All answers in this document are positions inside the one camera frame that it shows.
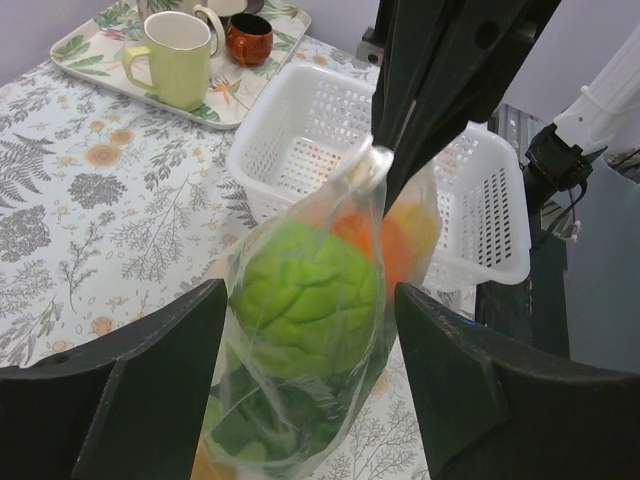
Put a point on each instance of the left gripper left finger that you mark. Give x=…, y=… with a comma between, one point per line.
x=127, y=405

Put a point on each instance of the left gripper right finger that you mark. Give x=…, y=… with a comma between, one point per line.
x=489, y=407

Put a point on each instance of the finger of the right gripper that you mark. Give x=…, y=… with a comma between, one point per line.
x=474, y=51
x=400, y=24

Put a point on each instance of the fake orange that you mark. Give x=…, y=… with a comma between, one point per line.
x=358, y=230

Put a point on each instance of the fake green cabbage ball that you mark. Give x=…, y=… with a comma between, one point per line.
x=308, y=302

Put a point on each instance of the clear zip top bag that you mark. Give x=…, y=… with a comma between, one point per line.
x=337, y=197

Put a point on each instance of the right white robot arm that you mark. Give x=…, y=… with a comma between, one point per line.
x=561, y=155

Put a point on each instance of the fake green lettuce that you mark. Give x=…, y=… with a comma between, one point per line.
x=279, y=419

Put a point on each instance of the white plastic basket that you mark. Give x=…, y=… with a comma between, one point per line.
x=311, y=124

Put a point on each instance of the small orange brown cup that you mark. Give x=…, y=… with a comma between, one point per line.
x=249, y=39

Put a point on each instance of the green interior floral mug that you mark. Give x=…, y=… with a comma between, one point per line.
x=216, y=14

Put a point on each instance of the pale yellow mug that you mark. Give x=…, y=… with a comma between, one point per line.
x=177, y=46

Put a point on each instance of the floral serving tray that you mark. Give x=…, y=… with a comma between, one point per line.
x=93, y=52

